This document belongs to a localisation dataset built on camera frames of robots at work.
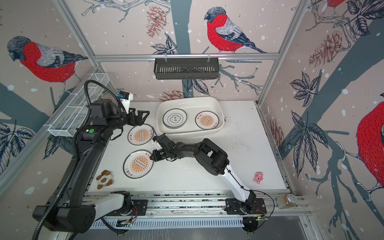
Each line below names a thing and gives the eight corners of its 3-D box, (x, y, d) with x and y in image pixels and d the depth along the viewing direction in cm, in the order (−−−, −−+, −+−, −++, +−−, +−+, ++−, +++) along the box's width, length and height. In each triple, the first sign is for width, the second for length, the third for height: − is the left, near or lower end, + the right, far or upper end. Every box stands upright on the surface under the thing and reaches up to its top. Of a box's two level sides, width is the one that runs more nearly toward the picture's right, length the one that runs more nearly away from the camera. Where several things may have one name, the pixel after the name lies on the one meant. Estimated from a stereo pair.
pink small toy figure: (252, 181, 84) (253, 179, 82) (254, 171, 88) (256, 169, 86) (260, 185, 83) (261, 184, 81) (262, 174, 86) (264, 173, 84)
